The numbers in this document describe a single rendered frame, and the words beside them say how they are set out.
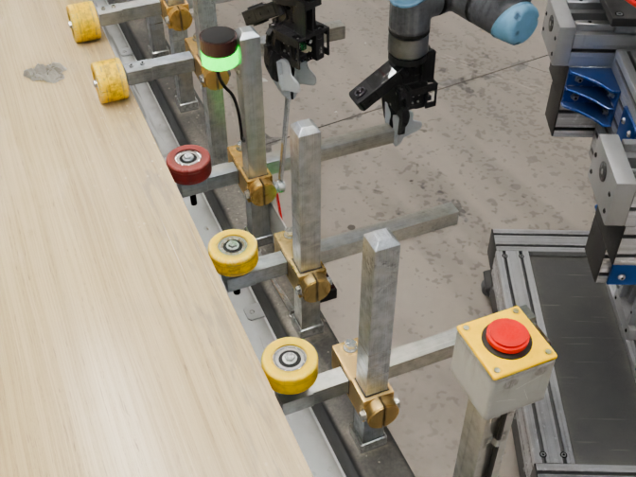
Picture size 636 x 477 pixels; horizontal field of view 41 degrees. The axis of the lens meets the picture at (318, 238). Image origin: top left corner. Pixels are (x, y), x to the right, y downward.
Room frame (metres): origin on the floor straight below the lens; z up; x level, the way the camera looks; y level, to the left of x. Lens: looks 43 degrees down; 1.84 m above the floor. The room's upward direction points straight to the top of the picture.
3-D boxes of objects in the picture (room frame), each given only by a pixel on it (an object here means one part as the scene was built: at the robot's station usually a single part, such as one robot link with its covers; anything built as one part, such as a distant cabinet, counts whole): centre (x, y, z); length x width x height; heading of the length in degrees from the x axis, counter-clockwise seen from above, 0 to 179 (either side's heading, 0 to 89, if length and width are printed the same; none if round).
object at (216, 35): (1.21, 0.16, 1.05); 0.06 x 0.06 x 0.22; 23
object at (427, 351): (0.84, -0.14, 0.81); 0.43 x 0.03 x 0.04; 113
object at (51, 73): (1.51, 0.56, 0.91); 0.09 x 0.07 x 0.02; 83
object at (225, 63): (1.21, 0.16, 1.12); 0.06 x 0.06 x 0.02
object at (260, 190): (1.25, 0.13, 0.85); 0.13 x 0.06 x 0.05; 23
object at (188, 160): (1.22, 0.23, 0.85); 0.08 x 0.08 x 0.11
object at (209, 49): (1.21, 0.16, 1.15); 0.06 x 0.06 x 0.02
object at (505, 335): (0.53, -0.18, 1.22); 0.04 x 0.04 x 0.02
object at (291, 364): (0.76, 0.04, 0.85); 0.08 x 0.08 x 0.11
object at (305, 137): (1.00, 0.02, 0.90); 0.03 x 0.03 x 0.48; 23
